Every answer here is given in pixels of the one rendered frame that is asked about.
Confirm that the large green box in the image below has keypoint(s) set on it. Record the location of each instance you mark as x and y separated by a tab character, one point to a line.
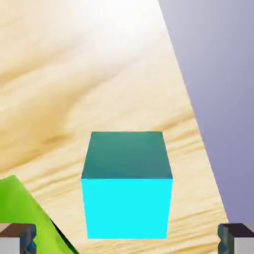
17	202

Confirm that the small cyan cube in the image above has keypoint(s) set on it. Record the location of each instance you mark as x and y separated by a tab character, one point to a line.
127	206

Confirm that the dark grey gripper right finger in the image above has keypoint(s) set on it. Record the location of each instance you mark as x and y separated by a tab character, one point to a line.
238	239

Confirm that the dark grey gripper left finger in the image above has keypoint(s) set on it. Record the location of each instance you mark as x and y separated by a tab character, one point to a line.
17	238

